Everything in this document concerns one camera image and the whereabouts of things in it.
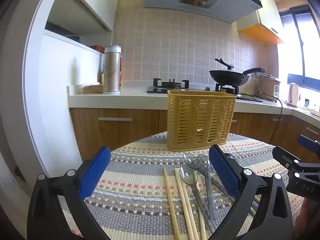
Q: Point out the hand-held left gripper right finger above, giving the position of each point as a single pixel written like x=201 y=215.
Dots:
x=225 y=175

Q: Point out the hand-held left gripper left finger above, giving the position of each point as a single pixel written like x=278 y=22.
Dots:
x=95 y=172

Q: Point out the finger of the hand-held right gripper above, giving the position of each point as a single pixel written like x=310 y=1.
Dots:
x=308 y=143
x=283 y=155

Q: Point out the clear plastic spoon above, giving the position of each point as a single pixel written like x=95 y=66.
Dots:
x=189 y=176
x=203 y=158
x=193 y=160
x=220 y=185

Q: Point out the wooden chopstick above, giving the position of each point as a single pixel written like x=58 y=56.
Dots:
x=170 y=200
x=190 y=212
x=255 y=200
x=183 y=205
x=201 y=217

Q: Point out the yellow plastic utensil basket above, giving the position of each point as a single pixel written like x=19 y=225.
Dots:
x=200 y=120

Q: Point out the wooden base cabinet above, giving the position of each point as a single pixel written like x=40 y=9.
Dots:
x=112 y=132

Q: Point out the striped woven table mat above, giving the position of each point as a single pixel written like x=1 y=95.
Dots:
x=140 y=170

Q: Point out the white electric kettle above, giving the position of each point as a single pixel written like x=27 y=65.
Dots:
x=293 y=95

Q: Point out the beige rice cooker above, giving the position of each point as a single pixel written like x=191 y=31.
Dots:
x=267 y=87

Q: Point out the brown block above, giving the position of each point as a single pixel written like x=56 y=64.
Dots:
x=92 y=88

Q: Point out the black wok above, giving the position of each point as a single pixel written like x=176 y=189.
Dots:
x=227 y=77

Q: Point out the dark framed window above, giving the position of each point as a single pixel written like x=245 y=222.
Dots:
x=303 y=42

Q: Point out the steel thermos flask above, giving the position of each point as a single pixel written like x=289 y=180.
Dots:
x=112 y=70

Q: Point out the black glass gas stove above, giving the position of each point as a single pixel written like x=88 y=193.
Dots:
x=160 y=89

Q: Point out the large red label sauce bottle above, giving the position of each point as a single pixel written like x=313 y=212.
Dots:
x=121 y=70

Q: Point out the brown wicker basket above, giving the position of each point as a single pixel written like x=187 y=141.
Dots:
x=97 y=48

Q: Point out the clear wall hook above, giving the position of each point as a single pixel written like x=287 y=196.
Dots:
x=74 y=62

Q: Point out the orange wall cabinet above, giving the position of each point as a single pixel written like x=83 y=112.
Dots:
x=260 y=33

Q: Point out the white wall cabinet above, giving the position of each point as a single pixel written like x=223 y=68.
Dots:
x=82 y=10

